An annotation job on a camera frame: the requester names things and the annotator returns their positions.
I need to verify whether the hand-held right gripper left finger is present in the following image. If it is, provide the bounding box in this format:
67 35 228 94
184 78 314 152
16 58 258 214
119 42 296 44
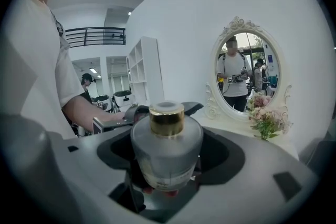
124 159 148 215

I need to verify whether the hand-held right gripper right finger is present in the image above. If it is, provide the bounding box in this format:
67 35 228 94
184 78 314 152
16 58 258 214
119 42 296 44
192 155 204 191

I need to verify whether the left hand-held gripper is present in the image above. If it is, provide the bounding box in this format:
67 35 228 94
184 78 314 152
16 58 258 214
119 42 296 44
92 101 205 135

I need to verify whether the small frosted bottle gold cap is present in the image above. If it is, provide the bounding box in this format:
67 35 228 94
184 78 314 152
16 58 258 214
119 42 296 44
130 101 204 191

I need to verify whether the person's left forearm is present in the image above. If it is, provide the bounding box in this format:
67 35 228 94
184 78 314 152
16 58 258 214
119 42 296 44
60 94 127 127

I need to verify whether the white ornate oval mirror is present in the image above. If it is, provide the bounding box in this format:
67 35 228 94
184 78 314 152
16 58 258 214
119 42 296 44
204 16 293 122

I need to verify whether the white table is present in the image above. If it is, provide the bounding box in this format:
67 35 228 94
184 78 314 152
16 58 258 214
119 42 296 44
201 112 300 161

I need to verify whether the white open shelf unit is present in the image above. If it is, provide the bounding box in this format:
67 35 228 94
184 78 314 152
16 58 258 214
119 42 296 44
126 36 165 106

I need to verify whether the white black seat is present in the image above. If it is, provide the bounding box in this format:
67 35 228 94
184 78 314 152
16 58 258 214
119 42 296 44
112 90 137 108

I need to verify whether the pink flower bouquet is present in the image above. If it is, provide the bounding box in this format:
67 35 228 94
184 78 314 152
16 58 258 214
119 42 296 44
246 92 294 141

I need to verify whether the black metal railing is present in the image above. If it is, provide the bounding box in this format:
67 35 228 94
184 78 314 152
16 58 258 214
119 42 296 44
65 26 127 48

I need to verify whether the person's white t-shirt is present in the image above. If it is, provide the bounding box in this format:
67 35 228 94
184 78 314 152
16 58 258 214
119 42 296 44
0 0 87 140

